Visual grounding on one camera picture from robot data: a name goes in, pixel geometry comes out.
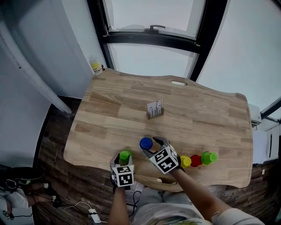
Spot white power strip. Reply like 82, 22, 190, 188
88, 208, 102, 223

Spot person's left forearm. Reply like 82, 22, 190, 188
108, 186, 130, 225

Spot clear bottle with yellow label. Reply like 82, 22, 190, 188
89, 56, 104, 76

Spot white cable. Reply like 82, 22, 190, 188
52, 201, 93, 212

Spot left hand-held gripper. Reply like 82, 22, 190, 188
109, 153, 135, 191

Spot blue plastic cup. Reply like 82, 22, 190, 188
139, 137, 154, 151

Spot yellow plastic cup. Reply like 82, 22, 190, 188
180, 155, 192, 168

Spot red plastic cup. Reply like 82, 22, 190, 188
190, 154, 203, 168

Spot person's white shirt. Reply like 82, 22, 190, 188
131, 201, 265, 225

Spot black window handle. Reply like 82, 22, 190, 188
144, 25, 166, 34

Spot person's right forearm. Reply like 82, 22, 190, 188
169, 167, 230, 221

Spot person's light trousers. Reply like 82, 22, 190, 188
131, 186, 199, 213

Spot black window frame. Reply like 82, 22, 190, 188
86, 0, 231, 82

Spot white pipe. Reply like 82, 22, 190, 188
0, 21, 73, 114

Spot wooden card holder with cards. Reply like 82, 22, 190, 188
146, 99, 165, 120

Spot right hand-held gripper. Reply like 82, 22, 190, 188
142, 136, 182, 175

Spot black cable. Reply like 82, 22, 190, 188
125, 190, 142, 217

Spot white air conditioner unit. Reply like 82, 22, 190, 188
248, 102, 263, 127

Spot green plastic cup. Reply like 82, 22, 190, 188
201, 151, 219, 166
119, 150, 133, 166

